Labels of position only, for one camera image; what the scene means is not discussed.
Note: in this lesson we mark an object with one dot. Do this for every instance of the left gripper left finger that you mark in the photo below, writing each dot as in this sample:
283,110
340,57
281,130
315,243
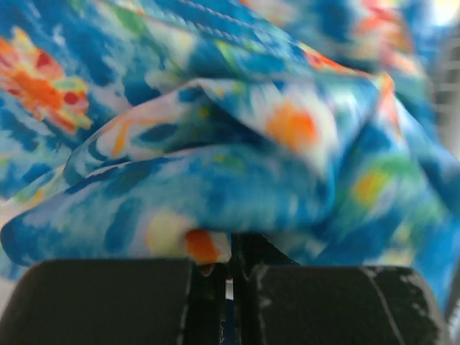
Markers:
203,270

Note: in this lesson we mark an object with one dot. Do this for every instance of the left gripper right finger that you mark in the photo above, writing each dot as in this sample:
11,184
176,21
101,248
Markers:
253,256

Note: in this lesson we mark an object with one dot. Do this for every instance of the blue floral garment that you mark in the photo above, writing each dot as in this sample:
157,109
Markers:
135,129

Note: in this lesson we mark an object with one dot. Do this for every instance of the white plastic basket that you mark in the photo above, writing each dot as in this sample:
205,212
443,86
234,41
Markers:
447,93

